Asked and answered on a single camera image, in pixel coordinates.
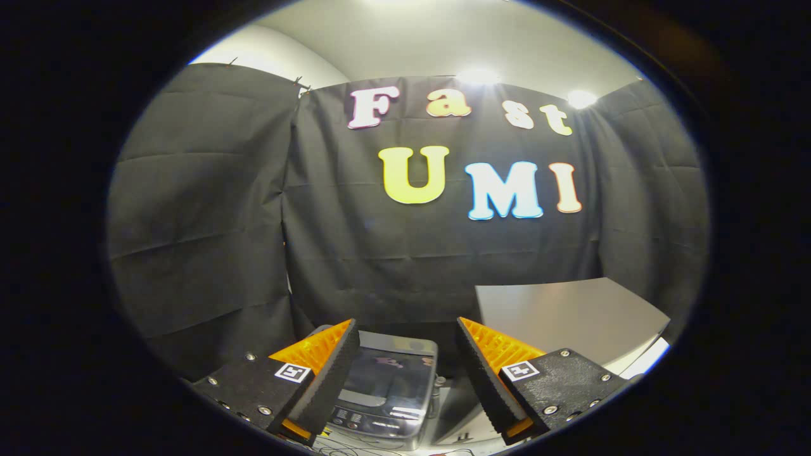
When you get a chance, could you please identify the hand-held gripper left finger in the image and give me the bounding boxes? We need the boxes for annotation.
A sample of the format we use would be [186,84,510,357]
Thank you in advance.
[192,318,361,446]

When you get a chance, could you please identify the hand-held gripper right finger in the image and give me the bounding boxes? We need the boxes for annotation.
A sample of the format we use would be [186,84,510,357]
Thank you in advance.
[456,316,635,446]

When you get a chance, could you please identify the grey washing machine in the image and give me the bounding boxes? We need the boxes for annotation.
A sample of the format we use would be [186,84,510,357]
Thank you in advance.
[310,324,445,452]

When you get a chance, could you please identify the beige cabinet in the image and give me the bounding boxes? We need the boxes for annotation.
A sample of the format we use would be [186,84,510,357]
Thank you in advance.
[434,277,671,447]

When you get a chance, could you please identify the black backdrop cloth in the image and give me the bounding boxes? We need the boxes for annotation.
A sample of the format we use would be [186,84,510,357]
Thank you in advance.
[106,62,710,382]

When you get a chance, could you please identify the black floor cables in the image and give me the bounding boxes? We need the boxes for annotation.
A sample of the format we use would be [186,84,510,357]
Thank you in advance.
[314,443,476,456]

